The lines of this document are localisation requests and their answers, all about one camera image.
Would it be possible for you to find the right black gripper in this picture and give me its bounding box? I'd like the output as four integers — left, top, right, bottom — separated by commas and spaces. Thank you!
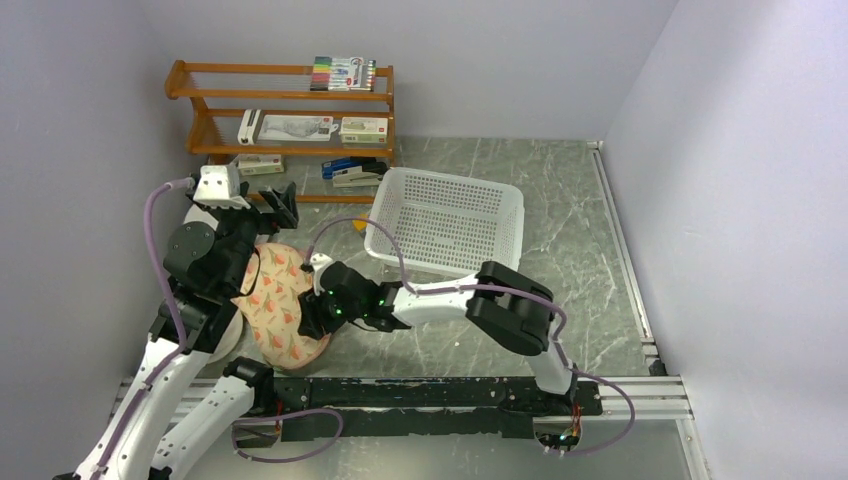
298, 284, 366, 340

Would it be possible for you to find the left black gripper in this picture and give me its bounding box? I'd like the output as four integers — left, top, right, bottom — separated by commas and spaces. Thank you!
207, 180, 298, 291

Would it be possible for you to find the floral pink mesh laundry bag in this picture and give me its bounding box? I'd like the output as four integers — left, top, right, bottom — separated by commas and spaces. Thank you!
232, 243, 331, 371

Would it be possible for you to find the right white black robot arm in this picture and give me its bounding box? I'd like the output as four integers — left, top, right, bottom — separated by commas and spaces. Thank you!
298, 254, 578, 414

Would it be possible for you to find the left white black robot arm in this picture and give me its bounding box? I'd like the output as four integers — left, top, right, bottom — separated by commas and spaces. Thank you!
65, 178, 299, 479

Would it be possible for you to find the white cylindrical mesh laundry bag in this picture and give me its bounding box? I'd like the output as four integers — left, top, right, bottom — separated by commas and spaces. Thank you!
180, 204, 225, 233

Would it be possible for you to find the white box under shelf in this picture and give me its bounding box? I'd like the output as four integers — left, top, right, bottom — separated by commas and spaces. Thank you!
234, 154, 285, 176

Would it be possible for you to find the blue stapler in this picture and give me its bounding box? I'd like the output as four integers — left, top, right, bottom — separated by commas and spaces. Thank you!
321, 156, 389, 180

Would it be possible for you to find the small yellow block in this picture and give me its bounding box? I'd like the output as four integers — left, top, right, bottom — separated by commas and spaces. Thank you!
352, 215, 368, 235

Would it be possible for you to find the white flat packaged item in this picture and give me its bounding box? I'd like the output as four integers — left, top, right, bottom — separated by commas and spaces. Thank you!
257, 115, 339, 142

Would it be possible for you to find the grey black stapler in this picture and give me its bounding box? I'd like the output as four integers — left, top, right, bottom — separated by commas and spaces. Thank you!
332, 163, 389, 188

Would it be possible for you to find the green white small box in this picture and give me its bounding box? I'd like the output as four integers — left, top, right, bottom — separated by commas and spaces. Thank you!
339, 117, 389, 144

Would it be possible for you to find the wooden three-tier shelf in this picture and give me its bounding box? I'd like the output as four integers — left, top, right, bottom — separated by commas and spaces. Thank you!
164, 60, 396, 203

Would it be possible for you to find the white perforated plastic basket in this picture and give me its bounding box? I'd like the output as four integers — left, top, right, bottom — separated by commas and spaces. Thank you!
364, 168, 525, 278

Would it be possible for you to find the coloured marker pen set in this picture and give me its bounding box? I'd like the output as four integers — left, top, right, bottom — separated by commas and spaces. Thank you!
310, 56, 377, 92

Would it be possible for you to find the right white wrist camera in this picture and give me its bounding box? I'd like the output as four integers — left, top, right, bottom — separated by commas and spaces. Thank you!
301, 253, 335, 296

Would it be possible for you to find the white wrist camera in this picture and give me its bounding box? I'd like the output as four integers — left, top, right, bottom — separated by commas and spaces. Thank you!
188, 164, 251, 210
301, 253, 335, 296

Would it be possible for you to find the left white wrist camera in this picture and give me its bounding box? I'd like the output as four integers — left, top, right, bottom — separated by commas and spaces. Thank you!
188, 164, 251, 210

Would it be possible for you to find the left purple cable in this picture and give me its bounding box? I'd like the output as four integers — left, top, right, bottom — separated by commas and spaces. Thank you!
92, 178, 346, 480

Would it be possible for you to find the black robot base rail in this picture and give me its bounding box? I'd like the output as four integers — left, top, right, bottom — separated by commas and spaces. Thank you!
235, 376, 603, 448

